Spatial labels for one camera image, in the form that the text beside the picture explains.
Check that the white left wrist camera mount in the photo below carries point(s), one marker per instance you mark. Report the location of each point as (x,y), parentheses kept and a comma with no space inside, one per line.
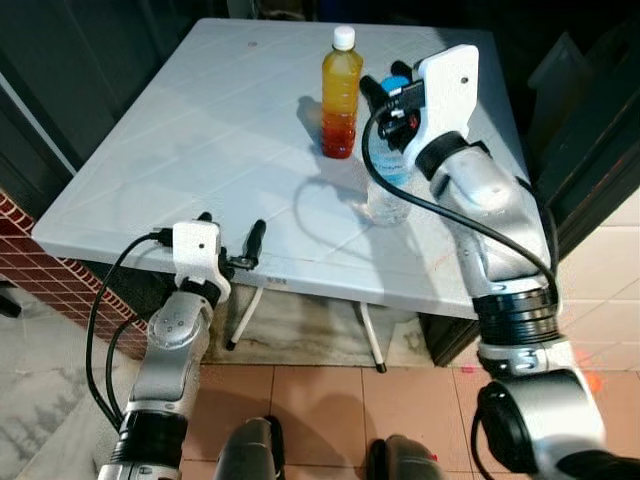
(195,245)

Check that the grey robot leg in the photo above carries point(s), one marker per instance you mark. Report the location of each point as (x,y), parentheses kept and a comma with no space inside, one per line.
(405,462)
(248,455)

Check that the black furniture foot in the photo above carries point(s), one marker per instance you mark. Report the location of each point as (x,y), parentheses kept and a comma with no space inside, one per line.
(8,300)

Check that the clear water bottle blue label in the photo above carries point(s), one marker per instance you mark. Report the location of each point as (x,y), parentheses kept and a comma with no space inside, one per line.
(390,200)

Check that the white metal table leg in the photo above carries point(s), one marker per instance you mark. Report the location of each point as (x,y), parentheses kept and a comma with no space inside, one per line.
(372,338)
(243,318)

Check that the white plastic folding table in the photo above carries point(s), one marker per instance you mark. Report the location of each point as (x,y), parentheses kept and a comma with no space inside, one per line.
(220,130)

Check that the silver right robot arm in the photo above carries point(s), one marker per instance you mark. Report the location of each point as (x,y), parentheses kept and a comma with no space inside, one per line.
(490,215)

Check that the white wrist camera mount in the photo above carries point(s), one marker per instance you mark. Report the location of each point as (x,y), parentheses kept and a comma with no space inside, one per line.
(195,245)
(450,90)

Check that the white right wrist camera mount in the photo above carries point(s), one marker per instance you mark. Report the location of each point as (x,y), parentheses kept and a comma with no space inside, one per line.
(450,90)

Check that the grey robot left leg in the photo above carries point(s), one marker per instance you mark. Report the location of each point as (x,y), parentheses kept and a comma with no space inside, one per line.
(248,455)

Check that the dark door panel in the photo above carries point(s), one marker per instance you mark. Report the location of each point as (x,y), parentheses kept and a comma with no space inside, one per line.
(590,130)

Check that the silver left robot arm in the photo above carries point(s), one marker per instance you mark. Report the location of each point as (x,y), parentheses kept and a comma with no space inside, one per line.
(170,340)

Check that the orange drink bottle white cap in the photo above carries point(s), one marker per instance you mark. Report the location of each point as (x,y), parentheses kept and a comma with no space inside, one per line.
(342,95)

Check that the grey robot right leg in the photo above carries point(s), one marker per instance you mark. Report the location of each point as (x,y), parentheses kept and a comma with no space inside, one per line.
(405,462)

